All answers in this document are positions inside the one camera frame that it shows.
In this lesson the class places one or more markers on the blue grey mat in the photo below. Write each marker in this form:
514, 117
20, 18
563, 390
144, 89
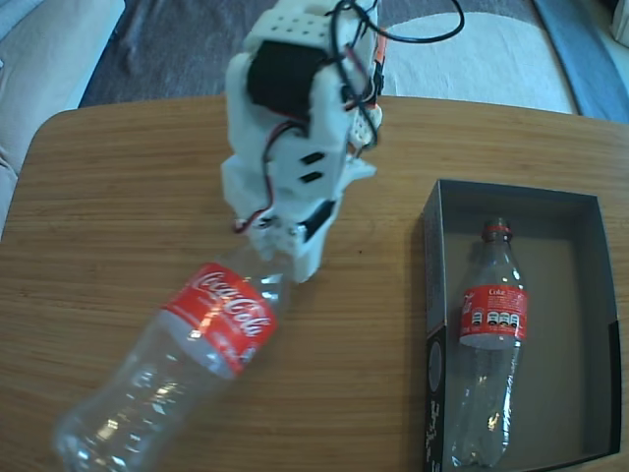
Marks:
580, 59

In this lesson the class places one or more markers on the pale beige furniture piece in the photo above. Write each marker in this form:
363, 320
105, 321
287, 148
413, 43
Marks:
620, 24

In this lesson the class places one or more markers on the dark grey rug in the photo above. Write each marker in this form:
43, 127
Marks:
172, 49

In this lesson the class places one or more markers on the grey cardboard box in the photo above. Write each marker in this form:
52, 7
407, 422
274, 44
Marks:
565, 344

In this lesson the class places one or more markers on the beige sofa cushion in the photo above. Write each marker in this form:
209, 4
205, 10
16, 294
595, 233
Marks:
39, 74

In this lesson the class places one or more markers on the clear bottle Coca-Cola script label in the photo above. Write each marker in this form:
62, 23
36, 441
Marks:
221, 314

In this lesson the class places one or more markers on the orange and black clamp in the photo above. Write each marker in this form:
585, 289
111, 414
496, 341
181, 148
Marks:
381, 49

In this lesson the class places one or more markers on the clear bottle Coke nutrition label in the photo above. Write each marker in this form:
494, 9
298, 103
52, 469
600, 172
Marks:
494, 314

